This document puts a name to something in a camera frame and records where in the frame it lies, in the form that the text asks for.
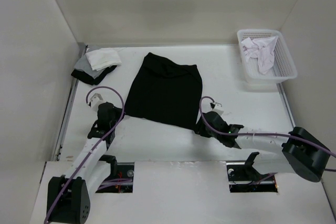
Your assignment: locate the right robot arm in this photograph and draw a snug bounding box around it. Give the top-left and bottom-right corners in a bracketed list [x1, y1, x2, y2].
[194, 111, 331, 183]

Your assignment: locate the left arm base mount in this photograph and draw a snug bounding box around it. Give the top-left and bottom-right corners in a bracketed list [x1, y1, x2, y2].
[96, 163, 135, 194]

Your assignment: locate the white plastic basket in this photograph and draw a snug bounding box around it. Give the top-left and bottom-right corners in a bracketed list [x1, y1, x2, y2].
[237, 29, 297, 84]

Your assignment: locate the folded grey tank top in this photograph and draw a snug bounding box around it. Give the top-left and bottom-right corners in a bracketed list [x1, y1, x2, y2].
[74, 55, 104, 79]

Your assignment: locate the black tank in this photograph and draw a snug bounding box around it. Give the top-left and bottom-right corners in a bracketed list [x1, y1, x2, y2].
[71, 66, 116, 86]
[125, 52, 203, 130]

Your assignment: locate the folded black tank top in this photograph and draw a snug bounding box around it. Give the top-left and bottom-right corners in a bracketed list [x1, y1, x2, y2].
[71, 66, 116, 86]

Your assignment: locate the purple cable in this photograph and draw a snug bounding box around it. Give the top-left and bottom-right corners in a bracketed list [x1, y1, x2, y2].
[199, 96, 336, 172]
[43, 86, 133, 224]

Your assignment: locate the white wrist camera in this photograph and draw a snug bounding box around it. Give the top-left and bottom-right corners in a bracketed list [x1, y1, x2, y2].
[88, 93, 104, 112]
[211, 102, 224, 115]

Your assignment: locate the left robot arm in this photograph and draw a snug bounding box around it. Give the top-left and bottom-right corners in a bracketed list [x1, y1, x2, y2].
[44, 102, 124, 223]

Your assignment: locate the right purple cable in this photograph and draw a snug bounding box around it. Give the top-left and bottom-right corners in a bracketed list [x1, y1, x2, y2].
[199, 96, 336, 172]

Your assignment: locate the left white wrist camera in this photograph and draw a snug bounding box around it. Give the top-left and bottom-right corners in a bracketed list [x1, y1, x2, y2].
[88, 93, 104, 112]

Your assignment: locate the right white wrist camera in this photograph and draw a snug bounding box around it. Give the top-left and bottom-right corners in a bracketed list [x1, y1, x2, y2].
[211, 102, 224, 115]

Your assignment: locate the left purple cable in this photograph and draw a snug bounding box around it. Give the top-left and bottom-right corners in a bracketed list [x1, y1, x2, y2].
[43, 86, 133, 224]

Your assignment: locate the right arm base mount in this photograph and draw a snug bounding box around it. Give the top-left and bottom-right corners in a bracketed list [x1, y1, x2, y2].
[226, 162, 278, 193]

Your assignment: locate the white tank top in basket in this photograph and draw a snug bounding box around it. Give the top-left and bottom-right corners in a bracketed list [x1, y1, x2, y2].
[241, 36, 279, 74]

